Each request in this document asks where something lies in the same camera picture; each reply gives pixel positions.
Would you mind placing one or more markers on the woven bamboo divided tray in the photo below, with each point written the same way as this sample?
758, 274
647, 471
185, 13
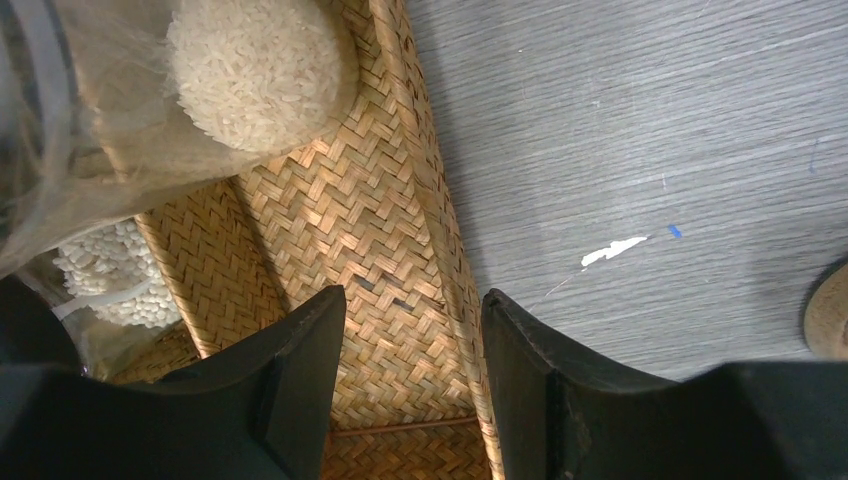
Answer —
366, 208

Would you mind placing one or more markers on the black cap sesame shaker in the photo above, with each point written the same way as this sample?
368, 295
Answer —
109, 294

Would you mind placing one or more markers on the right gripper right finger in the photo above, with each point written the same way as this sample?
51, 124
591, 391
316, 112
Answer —
565, 411

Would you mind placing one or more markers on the clear jar silver lid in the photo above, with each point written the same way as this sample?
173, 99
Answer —
110, 108

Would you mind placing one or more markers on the black cap pepper grinder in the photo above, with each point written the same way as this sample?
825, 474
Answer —
825, 315

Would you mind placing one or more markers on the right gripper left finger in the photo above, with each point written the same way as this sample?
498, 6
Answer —
258, 409

